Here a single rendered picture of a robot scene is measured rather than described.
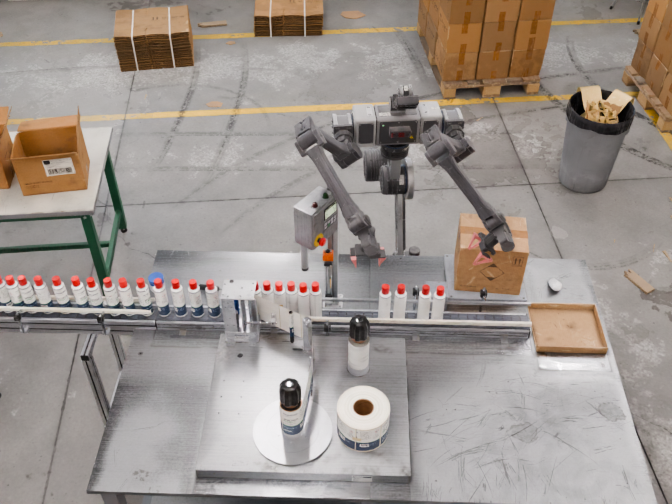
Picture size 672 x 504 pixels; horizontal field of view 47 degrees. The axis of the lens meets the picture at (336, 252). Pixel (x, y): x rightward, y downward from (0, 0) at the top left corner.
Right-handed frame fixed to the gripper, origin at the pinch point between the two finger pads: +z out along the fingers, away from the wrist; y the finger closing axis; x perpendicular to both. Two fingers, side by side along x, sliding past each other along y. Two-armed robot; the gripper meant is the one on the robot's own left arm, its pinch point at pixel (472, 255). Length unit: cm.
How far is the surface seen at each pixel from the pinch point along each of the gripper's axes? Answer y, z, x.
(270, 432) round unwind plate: 61, 78, -52
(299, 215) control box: -2, 25, -73
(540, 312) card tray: 5.5, 4.5, 48.1
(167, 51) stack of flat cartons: -382, 189, -60
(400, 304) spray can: 9.3, 33.3, -13.4
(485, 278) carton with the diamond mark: -8.0, 11.2, 23.1
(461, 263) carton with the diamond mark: -10.7, 12.2, 9.1
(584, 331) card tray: 19, -6, 60
